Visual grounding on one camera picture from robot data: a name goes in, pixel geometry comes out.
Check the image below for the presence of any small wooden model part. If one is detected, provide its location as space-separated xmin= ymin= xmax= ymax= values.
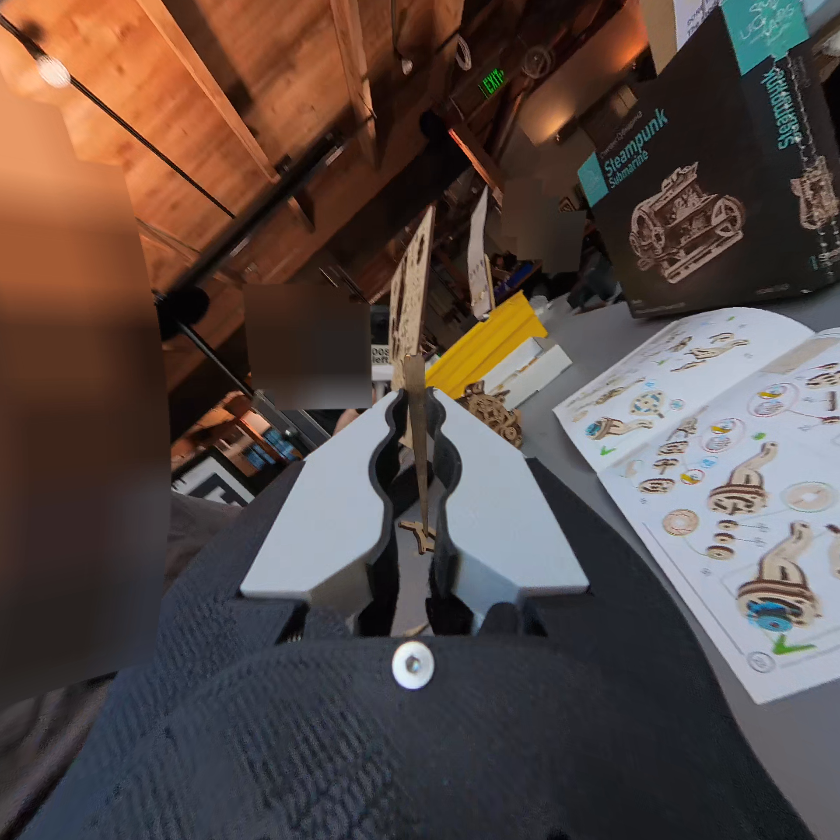
xmin=398 ymin=517 xmax=438 ymax=560

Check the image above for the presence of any white cardboard box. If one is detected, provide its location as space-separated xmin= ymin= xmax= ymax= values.
xmin=498 ymin=336 xmax=574 ymax=410

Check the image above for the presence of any open instruction booklet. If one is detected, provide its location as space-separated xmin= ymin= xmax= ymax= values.
xmin=553 ymin=306 xmax=840 ymax=707

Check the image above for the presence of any assembled wooden model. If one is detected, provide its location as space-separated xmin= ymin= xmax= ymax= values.
xmin=457 ymin=380 xmax=526 ymax=451

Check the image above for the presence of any black model kit box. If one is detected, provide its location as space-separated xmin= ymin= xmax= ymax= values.
xmin=577 ymin=0 xmax=840 ymax=320

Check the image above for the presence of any person's grey clothing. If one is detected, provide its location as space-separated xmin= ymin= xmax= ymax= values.
xmin=0 ymin=672 xmax=135 ymax=840

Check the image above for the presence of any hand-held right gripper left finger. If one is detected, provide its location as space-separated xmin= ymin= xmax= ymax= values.
xmin=239 ymin=389 xmax=404 ymax=636

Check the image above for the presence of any black and white sign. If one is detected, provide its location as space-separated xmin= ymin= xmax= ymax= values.
xmin=171 ymin=452 xmax=259 ymax=508

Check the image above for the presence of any wooden parts sheet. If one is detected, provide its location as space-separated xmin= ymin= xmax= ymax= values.
xmin=386 ymin=203 xmax=438 ymax=448

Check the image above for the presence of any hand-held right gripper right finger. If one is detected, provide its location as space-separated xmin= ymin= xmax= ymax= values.
xmin=427 ymin=388 xmax=590 ymax=636

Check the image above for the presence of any white instruction poster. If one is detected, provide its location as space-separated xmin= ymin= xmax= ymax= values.
xmin=642 ymin=0 xmax=729 ymax=83

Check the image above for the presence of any yellow plastic bin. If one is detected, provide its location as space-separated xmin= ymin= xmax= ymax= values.
xmin=425 ymin=290 xmax=550 ymax=402

